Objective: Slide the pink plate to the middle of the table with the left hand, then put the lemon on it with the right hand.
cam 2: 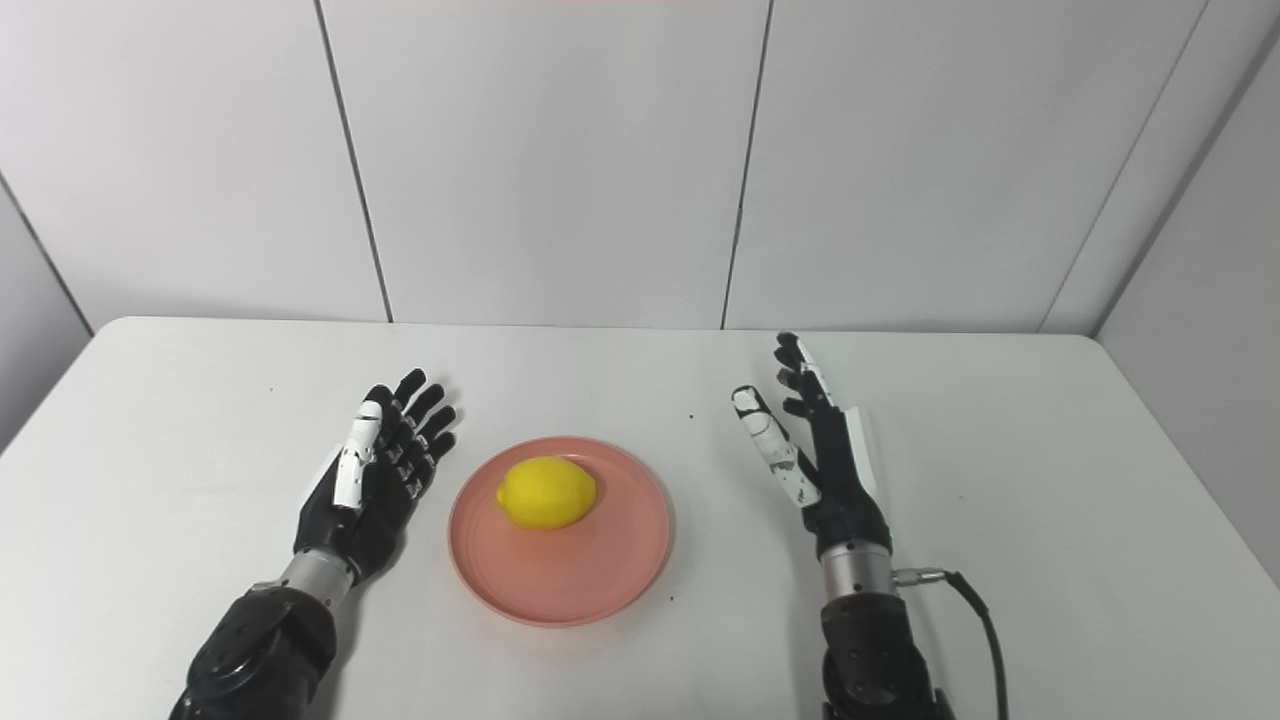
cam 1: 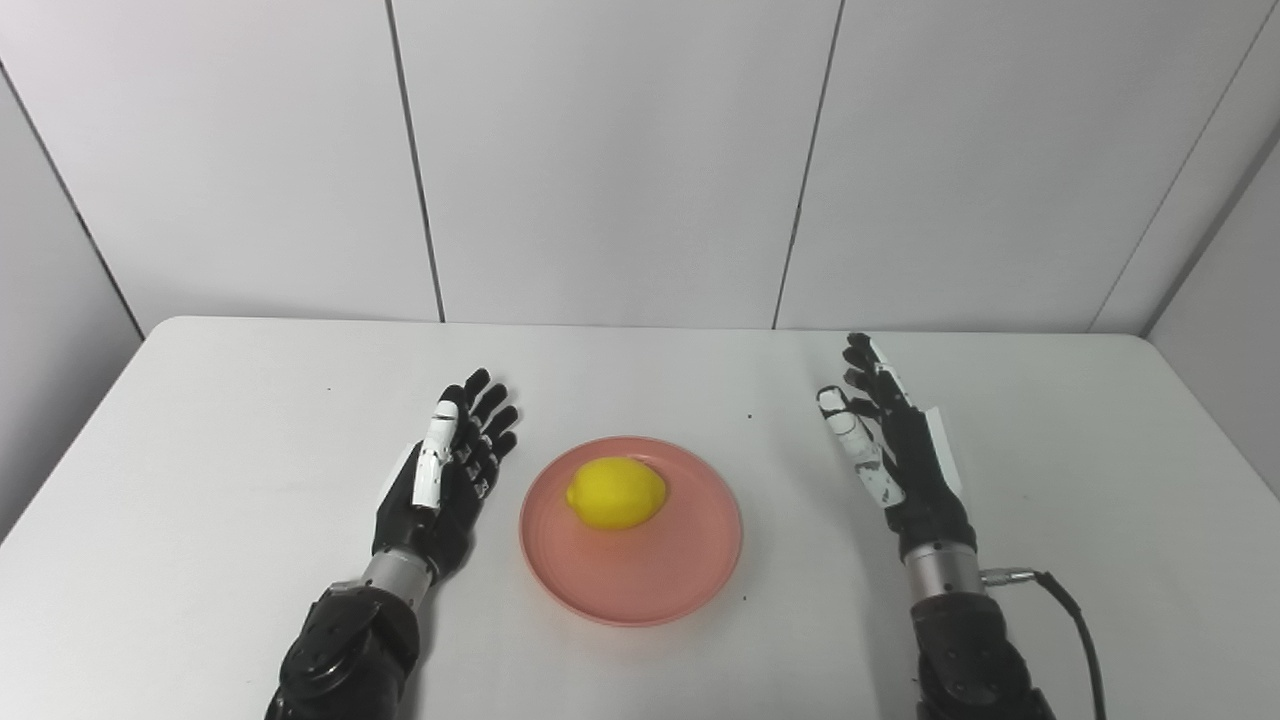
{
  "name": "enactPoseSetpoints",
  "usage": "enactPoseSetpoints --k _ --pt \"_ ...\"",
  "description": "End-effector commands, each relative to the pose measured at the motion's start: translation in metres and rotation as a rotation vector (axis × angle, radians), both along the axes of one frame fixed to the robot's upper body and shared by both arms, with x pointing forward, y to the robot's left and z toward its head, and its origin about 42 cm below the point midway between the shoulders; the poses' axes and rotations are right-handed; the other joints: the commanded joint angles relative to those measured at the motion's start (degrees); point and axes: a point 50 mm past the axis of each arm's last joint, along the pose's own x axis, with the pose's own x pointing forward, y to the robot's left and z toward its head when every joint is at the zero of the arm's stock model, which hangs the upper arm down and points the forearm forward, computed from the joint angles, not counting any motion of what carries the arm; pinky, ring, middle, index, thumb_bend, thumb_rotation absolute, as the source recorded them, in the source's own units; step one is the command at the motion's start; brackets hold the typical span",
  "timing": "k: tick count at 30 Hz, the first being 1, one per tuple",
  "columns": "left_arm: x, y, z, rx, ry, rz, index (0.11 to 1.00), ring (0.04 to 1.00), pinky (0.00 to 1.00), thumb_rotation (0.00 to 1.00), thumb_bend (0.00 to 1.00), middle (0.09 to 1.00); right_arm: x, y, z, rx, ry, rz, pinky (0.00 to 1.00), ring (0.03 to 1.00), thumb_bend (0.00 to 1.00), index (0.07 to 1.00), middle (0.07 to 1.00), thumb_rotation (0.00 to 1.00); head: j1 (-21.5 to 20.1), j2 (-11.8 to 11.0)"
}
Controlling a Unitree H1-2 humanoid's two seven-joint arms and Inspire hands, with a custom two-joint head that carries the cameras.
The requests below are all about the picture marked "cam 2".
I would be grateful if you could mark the pink round plate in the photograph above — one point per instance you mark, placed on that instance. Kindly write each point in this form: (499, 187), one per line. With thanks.
(560, 560)

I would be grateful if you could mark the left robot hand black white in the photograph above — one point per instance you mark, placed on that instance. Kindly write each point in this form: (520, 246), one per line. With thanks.
(375, 480)

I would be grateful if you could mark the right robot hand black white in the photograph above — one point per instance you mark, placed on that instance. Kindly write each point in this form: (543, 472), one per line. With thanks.
(825, 470)

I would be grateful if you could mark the yellow lemon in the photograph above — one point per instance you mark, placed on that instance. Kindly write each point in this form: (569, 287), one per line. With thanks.
(546, 492)

